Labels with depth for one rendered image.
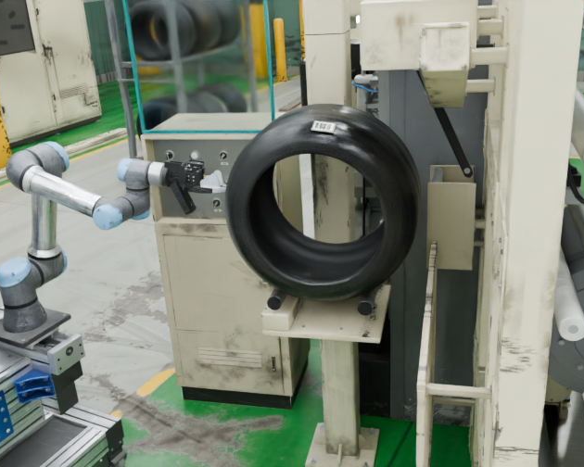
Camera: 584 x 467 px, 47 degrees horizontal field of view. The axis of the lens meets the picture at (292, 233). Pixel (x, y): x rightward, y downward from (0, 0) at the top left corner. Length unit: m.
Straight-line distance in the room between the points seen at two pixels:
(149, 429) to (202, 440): 0.26
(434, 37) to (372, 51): 0.17
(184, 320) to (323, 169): 1.08
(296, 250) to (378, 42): 0.96
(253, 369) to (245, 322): 0.23
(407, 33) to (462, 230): 0.88
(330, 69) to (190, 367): 1.56
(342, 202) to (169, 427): 1.38
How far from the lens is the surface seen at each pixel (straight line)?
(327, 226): 2.33
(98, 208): 2.10
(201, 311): 2.95
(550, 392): 2.84
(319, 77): 2.20
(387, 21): 1.52
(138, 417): 3.23
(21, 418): 2.67
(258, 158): 1.91
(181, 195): 2.13
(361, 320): 2.16
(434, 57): 1.42
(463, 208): 2.19
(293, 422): 3.05
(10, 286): 2.51
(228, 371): 3.07
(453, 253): 2.25
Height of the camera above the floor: 1.88
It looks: 22 degrees down
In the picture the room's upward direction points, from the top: 4 degrees counter-clockwise
